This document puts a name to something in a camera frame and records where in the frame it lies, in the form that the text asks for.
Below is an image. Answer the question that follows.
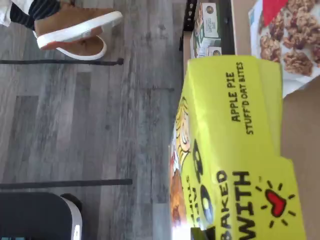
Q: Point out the green Bobo's apple pie box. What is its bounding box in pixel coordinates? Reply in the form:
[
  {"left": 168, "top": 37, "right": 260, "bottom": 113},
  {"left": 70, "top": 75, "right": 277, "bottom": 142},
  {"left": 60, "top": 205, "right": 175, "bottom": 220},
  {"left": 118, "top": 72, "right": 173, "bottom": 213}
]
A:
[{"left": 168, "top": 55, "right": 308, "bottom": 240}]

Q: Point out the white red granola bag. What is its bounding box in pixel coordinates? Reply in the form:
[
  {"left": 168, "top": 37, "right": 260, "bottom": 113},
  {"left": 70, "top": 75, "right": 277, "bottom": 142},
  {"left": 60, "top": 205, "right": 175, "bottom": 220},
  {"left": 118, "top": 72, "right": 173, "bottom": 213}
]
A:
[{"left": 247, "top": 0, "right": 320, "bottom": 85}]

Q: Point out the brown shoe white sole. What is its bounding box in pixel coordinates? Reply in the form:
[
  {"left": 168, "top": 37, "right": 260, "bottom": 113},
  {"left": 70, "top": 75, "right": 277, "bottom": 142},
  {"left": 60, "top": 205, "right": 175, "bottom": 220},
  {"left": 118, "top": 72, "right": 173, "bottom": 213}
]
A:
[
  {"left": 56, "top": 34, "right": 108, "bottom": 61},
  {"left": 33, "top": 0, "right": 124, "bottom": 51}
]

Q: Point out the white garment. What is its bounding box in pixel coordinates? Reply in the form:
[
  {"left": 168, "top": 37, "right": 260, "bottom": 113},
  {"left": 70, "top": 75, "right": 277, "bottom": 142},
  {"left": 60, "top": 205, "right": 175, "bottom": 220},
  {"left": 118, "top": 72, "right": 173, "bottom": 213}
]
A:
[{"left": 0, "top": 0, "right": 15, "bottom": 27}]

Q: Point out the dark grey robot base cart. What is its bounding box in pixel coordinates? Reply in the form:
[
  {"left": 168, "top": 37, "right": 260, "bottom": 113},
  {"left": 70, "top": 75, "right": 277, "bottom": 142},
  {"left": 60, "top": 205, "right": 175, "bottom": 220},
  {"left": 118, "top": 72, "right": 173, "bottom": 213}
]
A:
[{"left": 0, "top": 191, "right": 84, "bottom": 240}]

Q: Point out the green white small box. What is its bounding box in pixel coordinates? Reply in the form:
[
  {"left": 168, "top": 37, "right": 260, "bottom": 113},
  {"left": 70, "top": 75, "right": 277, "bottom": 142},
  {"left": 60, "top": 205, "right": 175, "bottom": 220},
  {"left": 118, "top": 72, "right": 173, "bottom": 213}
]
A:
[
  {"left": 193, "top": 1, "right": 221, "bottom": 41},
  {"left": 190, "top": 37, "right": 223, "bottom": 59}
]

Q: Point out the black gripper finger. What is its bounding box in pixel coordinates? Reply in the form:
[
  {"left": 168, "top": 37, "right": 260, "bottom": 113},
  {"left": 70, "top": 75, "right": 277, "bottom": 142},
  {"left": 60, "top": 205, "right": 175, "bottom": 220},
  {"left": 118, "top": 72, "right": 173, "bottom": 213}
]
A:
[{"left": 190, "top": 226, "right": 216, "bottom": 240}]

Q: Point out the brown particle board shelf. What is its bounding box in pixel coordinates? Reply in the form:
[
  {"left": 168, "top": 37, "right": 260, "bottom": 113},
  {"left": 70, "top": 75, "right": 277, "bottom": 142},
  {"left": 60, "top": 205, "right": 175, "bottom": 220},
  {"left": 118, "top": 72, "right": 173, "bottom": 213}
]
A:
[{"left": 229, "top": 0, "right": 320, "bottom": 240}]

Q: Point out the white cartons group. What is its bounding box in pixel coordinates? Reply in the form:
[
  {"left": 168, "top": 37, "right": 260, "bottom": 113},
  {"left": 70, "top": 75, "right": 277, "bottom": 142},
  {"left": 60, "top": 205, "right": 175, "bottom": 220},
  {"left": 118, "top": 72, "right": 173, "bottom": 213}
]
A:
[{"left": 183, "top": 31, "right": 193, "bottom": 60}]

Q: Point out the dark striped trouser leg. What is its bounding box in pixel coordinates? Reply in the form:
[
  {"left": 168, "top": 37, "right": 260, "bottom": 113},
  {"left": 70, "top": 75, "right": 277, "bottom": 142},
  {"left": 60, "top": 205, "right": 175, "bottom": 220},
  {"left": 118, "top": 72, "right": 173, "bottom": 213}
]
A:
[{"left": 8, "top": 0, "right": 52, "bottom": 32}]

